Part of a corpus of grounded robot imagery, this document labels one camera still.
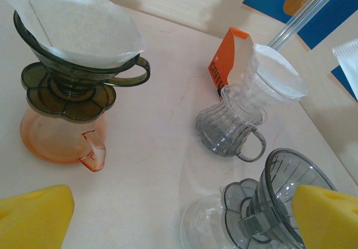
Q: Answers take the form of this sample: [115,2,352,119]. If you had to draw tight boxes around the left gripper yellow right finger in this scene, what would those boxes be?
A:
[290,184,358,249]

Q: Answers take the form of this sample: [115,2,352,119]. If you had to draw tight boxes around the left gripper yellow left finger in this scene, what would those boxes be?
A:
[0,184,76,249]

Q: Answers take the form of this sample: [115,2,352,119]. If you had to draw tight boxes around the smoke grey plastic dripper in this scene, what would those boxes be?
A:
[220,148,339,249]

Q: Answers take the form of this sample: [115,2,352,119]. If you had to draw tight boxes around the orange plastic carafe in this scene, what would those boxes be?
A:
[20,106,107,173]

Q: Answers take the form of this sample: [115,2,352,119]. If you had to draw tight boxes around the dark olive plastic dripper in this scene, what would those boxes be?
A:
[13,10,152,124]

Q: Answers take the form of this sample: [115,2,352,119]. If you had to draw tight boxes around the clear ribbed carafe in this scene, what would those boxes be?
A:
[180,192,233,249]

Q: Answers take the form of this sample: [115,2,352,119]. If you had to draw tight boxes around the smoke grey ribbed carafe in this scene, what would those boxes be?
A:
[195,85,268,162]

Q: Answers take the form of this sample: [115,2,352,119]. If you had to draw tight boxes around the clear plastic dripper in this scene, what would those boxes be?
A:
[220,43,308,126]

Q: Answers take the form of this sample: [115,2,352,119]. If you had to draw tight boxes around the white paper coffee filter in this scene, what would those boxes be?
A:
[332,38,358,101]
[5,0,148,68]
[253,43,308,97]

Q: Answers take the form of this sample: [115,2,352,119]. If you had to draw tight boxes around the orange coffee filter pack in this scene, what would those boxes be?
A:
[207,27,254,101]

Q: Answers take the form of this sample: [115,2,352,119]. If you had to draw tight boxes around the aluminium corner post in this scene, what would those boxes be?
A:
[267,0,352,51]

